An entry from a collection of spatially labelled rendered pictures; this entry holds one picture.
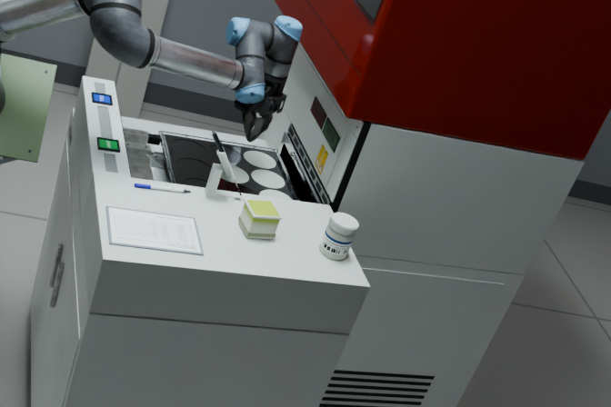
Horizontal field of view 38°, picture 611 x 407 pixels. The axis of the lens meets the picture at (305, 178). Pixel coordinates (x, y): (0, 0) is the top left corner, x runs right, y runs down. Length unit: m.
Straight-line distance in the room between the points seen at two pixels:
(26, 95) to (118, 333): 0.79
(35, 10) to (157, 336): 0.82
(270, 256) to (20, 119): 0.82
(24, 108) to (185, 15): 2.31
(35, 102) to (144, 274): 0.75
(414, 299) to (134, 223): 0.98
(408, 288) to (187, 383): 0.78
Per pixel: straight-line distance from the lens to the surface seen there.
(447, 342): 2.84
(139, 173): 2.41
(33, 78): 2.54
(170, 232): 2.04
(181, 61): 2.15
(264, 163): 2.61
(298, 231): 2.21
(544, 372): 3.98
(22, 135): 2.49
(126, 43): 2.07
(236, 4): 4.71
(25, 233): 3.65
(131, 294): 1.97
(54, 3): 2.21
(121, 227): 2.01
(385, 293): 2.61
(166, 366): 2.13
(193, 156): 2.53
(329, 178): 2.40
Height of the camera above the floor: 2.06
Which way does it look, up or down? 26 degrees down
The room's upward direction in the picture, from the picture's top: 20 degrees clockwise
